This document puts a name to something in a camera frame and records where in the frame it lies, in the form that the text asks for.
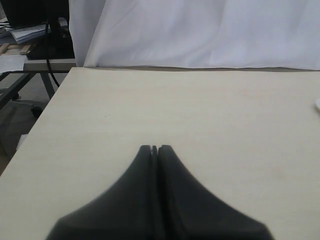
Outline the white rectangular plastic tray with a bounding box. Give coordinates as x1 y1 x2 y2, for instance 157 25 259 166
314 99 320 111

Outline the side desk with metal frame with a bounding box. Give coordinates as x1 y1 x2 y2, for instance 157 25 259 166
0 59 76 109

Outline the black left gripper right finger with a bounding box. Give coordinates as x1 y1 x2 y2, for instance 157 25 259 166
156 145 274 240

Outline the white backdrop curtain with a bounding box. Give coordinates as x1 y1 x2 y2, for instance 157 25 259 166
69 0 320 70

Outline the grey office chair base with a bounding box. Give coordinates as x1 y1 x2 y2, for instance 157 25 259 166
0 99 49 126

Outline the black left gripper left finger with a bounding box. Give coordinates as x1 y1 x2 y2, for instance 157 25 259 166
47 145 157 240

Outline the stack of papers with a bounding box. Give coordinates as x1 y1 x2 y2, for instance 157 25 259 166
0 18 46 45

